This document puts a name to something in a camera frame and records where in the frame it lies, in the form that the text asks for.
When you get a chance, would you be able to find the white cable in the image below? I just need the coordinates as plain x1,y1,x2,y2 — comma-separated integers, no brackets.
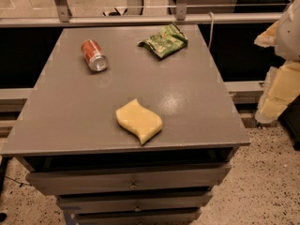
207,11,216,50

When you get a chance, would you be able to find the bottom grey drawer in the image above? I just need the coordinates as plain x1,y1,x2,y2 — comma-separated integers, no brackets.
76,208,200,225

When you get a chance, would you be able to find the grey drawer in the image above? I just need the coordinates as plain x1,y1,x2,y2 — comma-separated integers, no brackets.
26,163,231,195
58,190,212,214
76,208,200,225

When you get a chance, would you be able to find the middle grey drawer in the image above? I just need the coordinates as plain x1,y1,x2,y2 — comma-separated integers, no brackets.
58,190,212,214

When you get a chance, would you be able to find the red coke can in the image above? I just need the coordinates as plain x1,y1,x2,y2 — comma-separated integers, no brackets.
82,39,108,72

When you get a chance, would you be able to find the metal window rail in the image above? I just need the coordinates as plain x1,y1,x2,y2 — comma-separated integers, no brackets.
0,12,282,28

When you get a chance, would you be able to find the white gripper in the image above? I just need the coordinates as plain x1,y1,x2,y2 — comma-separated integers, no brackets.
254,0,300,124

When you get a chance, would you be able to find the yellow wavy sponge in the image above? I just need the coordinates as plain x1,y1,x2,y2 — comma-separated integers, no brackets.
115,98,163,145

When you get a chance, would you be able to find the grey drawer cabinet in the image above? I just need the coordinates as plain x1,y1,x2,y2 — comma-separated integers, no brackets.
2,25,249,225

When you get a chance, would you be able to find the top grey drawer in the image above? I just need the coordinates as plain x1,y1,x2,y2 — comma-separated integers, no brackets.
26,163,231,195

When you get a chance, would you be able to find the green chip bag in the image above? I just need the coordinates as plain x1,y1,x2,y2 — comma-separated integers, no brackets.
138,23,188,59

